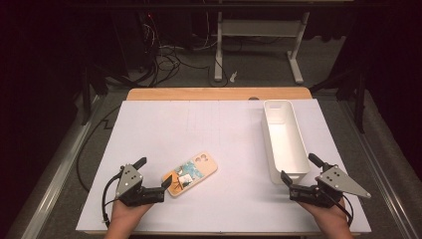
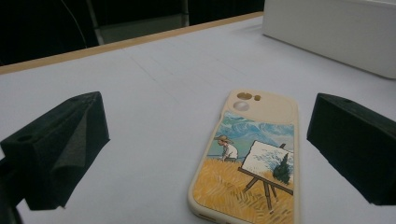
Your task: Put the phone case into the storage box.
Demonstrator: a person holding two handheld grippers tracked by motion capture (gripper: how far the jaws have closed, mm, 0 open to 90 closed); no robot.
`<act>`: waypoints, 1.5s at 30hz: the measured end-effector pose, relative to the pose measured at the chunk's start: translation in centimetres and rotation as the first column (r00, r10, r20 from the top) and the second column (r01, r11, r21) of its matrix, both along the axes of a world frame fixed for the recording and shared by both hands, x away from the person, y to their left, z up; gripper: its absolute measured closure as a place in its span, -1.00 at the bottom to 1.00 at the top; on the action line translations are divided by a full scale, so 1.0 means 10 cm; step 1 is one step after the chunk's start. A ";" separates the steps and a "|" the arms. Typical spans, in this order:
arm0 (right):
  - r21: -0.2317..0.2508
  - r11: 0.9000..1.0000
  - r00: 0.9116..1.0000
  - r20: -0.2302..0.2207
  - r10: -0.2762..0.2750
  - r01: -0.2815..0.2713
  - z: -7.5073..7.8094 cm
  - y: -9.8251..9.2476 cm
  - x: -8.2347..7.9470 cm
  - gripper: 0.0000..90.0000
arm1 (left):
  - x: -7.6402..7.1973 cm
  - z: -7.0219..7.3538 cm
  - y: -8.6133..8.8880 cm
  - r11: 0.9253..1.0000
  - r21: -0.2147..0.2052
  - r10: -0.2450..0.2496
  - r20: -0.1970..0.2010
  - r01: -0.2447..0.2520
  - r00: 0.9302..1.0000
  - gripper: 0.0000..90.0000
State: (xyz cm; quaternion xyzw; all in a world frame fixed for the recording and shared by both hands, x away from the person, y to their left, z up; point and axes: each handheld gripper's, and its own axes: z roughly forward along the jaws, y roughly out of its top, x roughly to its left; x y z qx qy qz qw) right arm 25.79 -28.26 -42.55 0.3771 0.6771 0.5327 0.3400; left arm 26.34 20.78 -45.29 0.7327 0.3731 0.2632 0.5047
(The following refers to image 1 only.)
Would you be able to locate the person's right hand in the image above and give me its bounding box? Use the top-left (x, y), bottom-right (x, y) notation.
top-left (298, 198), bottom-right (350, 231)

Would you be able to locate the white metal stand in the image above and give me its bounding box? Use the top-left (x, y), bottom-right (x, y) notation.
top-left (213, 10), bottom-right (311, 85)

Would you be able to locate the orange patterned phone case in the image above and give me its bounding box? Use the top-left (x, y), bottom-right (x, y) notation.
top-left (161, 151), bottom-right (219, 198)

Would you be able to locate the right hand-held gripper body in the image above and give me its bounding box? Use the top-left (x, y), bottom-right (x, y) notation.
top-left (289, 163), bottom-right (372, 209)

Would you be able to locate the long black floor cable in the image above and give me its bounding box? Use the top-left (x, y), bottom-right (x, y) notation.
top-left (76, 105), bottom-right (122, 193)

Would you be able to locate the left hand-held gripper cable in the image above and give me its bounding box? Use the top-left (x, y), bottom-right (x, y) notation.
top-left (101, 173), bottom-right (122, 229)

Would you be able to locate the hand-held gripper cable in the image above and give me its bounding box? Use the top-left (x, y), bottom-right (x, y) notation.
top-left (101, 173), bottom-right (122, 229)
top-left (318, 188), bottom-right (354, 227)

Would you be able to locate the right hand-held gripper cable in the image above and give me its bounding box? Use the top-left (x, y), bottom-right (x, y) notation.
top-left (318, 188), bottom-right (354, 227)

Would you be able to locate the black stand leg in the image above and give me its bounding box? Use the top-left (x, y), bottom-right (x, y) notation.
top-left (310, 66), bottom-right (366, 134)
top-left (79, 63), bottom-right (111, 126)

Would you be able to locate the aluminium floor rail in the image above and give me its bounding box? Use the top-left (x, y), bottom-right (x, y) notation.
top-left (340, 99), bottom-right (422, 239)
top-left (19, 95), bottom-right (102, 239)

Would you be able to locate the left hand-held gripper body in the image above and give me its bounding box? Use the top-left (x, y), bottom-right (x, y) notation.
top-left (113, 163), bottom-right (166, 208)

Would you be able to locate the white table mat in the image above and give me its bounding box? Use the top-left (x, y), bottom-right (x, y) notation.
top-left (75, 99), bottom-right (372, 234)

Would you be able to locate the bundle of floor cables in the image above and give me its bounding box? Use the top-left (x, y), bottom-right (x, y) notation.
top-left (141, 13), bottom-right (231, 89)

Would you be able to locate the white plastic bin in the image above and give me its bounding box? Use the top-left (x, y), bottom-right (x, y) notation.
top-left (262, 99), bottom-right (313, 186)

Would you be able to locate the person's left hand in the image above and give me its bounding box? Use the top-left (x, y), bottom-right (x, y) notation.
top-left (108, 198), bottom-right (154, 231)

